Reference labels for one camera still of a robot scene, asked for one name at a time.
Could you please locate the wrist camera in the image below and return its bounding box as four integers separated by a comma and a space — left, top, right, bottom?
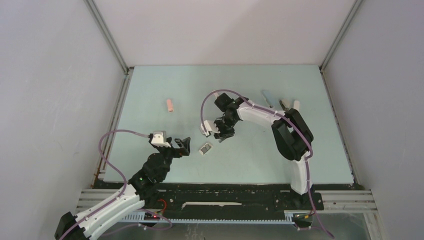
199, 120, 220, 137
149, 130, 172, 148

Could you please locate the staple box tray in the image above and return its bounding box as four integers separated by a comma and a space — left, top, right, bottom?
198, 142, 213, 156

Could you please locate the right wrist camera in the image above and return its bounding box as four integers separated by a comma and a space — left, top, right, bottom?
199, 120, 220, 137

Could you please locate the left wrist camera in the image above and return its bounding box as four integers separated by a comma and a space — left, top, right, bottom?
149, 130, 172, 148

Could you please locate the pink stapler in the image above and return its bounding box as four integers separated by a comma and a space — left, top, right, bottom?
166, 99, 174, 113

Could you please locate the white stapler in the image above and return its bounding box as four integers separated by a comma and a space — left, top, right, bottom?
293, 100, 300, 111

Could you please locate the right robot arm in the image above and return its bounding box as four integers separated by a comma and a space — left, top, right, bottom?
207, 93, 314, 209

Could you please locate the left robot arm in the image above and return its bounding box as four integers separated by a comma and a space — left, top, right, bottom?
54, 132, 191, 240

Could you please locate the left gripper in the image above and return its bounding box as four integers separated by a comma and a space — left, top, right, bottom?
156, 137, 190, 181

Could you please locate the blue stapler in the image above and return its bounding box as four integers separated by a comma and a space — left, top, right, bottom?
261, 90, 275, 109

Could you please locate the beige stapler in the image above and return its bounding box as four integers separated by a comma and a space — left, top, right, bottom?
278, 98, 291, 111

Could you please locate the blue cable duct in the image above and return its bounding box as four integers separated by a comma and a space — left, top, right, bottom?
119, 211, 294, 225

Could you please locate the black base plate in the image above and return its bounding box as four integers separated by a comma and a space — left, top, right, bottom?
126, 182, 324, 220

